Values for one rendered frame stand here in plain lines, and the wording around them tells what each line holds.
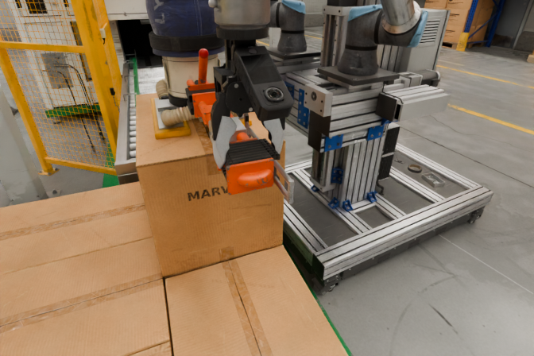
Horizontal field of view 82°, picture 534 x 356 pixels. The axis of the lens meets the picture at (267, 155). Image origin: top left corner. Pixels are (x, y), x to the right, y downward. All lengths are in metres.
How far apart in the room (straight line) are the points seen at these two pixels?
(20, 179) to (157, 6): 1.78
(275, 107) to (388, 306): 1.45
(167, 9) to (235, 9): 0.54
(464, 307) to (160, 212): 1.48
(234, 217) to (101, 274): 0.45
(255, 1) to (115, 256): 0.96
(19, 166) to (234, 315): 1.84
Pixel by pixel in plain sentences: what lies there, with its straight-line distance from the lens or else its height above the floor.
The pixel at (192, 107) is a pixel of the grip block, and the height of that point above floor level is 1.06.
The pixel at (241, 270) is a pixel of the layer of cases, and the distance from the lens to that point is 1.04.
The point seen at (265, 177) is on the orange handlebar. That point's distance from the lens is 0.46.
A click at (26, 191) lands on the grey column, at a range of 2.54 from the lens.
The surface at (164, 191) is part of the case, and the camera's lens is 0.86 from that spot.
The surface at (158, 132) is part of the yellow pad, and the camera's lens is 0.94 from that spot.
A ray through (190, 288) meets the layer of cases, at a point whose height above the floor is 0.54.
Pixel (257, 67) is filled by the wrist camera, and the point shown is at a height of 1.24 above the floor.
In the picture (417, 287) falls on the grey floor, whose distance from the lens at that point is 1.85.
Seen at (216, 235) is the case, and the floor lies 0.66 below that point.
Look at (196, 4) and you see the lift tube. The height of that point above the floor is 1.29.
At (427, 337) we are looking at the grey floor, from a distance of 1.69.
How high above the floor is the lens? 1.33
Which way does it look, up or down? 29 degrees down
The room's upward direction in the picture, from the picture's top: straight up
